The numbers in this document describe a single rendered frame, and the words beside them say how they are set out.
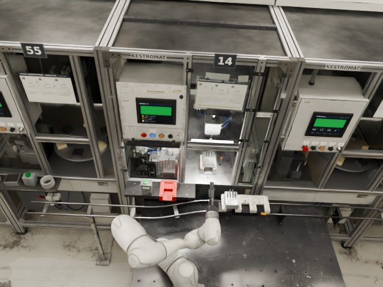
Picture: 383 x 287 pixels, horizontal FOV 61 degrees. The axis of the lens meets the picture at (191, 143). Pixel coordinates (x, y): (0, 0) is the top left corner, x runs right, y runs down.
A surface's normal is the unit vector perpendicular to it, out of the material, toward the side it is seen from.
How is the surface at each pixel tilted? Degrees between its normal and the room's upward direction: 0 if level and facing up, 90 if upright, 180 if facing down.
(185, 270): 6
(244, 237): 0
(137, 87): 90
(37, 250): 0
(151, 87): 90
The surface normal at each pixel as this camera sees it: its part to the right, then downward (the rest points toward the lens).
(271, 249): 0.05, -0.72
